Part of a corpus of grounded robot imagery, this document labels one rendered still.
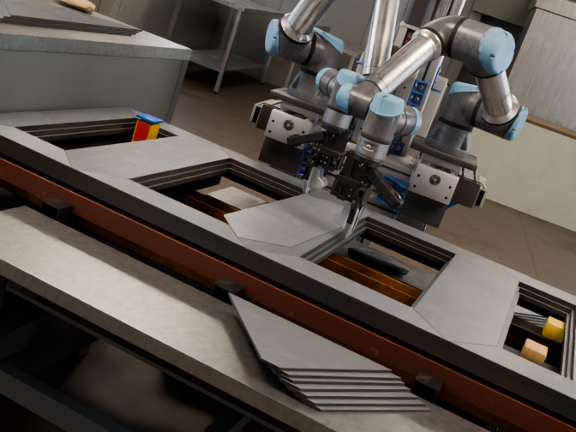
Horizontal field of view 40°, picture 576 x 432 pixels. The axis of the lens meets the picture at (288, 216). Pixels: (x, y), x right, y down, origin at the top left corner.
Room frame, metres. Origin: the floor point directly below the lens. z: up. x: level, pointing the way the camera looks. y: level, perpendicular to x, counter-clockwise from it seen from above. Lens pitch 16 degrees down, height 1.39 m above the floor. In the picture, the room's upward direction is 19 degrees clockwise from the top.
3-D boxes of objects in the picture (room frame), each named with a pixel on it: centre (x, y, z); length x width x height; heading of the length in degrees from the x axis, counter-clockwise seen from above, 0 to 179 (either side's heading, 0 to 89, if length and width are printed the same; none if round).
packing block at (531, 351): (1.68, -0.63, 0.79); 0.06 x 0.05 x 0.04; 164
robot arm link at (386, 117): (1.88, -0.14, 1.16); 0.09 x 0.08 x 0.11; 150
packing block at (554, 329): (1.91, -0.73, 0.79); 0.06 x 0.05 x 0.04; 164
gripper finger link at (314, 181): (2.15, -0.04, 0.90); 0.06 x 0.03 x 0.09; 74
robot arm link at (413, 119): (1.97, -0.17, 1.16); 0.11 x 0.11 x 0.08; 60
